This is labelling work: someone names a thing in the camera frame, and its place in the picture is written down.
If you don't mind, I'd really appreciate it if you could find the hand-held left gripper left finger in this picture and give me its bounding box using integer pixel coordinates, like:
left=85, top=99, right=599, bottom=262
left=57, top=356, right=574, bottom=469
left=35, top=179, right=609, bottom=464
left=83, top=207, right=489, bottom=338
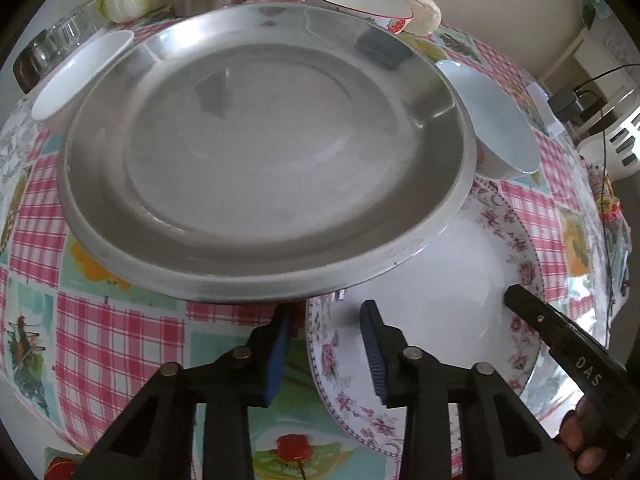
left=75, top=302, right=293, bottom=480

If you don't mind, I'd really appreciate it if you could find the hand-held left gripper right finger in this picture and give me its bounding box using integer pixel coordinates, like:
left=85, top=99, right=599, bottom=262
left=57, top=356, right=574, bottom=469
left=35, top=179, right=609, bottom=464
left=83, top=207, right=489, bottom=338
left=360, top=299, right=576, bottom=480

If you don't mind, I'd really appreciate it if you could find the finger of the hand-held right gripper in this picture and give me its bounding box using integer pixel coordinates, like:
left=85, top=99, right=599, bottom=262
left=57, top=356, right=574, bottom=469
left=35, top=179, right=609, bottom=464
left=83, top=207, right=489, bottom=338
left=504, top=284, right=637, bottom=442

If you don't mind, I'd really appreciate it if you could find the floral rimmed white plate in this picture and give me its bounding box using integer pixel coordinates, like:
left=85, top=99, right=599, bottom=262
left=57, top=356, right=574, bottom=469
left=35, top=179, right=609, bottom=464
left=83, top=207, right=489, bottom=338
left=305, top=177, right=546, bottom=458

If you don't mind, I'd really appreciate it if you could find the large steel plate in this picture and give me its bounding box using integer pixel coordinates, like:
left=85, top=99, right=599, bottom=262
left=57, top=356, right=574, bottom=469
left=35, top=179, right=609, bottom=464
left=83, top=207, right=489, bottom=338
left=56, top=1, right=478, bottom=305

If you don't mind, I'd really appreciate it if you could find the plain white bowl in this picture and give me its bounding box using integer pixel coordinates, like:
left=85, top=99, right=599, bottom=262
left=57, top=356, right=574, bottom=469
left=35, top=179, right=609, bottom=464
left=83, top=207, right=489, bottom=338
left=435, top=59, right=542, bottom=181
left=31, top=30, right=136, bottom=128

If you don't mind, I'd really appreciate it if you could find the red rimmed white bowl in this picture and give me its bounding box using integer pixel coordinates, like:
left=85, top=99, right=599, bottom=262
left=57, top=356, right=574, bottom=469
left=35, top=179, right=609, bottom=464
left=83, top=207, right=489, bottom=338
left=305, top=0, right=415, bottom=35

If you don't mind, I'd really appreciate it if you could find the person's right hand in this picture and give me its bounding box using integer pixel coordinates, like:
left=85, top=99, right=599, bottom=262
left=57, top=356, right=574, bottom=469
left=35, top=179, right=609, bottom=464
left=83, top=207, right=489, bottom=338
left=559, top=400, right=608, bottom=476

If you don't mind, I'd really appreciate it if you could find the colourful plastic bag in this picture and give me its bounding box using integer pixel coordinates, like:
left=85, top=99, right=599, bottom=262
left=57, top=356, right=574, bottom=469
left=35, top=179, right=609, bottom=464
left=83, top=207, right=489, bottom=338
left=589, top=162, right=632, bottom=311

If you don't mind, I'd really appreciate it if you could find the pink checked tablecloth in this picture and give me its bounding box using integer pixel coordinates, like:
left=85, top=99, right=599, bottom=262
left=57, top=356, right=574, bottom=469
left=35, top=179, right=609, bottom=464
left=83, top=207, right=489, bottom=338
left=0, top=0, right=608, bottom=480

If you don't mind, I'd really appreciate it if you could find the small white box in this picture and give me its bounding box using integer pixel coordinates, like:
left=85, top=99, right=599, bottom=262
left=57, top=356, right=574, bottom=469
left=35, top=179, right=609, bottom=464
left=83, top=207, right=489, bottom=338
left=525, top=81, right=564, bottom=137

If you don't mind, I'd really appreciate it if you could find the black power adapter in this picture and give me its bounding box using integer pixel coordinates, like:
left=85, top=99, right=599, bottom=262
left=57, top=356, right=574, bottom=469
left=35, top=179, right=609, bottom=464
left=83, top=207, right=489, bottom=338
left=548, top=87, right=601, bottom=123

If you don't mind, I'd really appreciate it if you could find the grey floral cloth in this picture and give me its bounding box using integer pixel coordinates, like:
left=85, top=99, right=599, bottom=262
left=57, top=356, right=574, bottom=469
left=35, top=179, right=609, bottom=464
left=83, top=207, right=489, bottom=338
left=0, top=97, right=43, bottom=221

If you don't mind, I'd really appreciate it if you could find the bag of white buns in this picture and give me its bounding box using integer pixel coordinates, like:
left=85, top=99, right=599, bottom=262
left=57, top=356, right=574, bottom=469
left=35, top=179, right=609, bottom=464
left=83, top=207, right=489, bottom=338
left=350, top=0, right=443, bottom=37

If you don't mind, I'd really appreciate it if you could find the clear drinking glass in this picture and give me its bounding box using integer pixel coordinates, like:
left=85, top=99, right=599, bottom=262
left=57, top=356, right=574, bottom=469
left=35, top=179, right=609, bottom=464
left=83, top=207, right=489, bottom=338
left=47, top=16, right=83, bottom=61
left=75, top=0, right=107, bottom=38

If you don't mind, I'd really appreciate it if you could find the dark glass coffee pot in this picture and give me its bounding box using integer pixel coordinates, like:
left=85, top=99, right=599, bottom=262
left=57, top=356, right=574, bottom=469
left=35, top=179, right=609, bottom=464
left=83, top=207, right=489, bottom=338
left=14, top=30, right=53, bottom=94

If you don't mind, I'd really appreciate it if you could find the black cable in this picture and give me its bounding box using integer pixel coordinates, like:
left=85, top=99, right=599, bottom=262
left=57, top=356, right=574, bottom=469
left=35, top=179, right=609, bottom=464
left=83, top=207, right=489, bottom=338
left=575, top=62, right=640, bottom=97

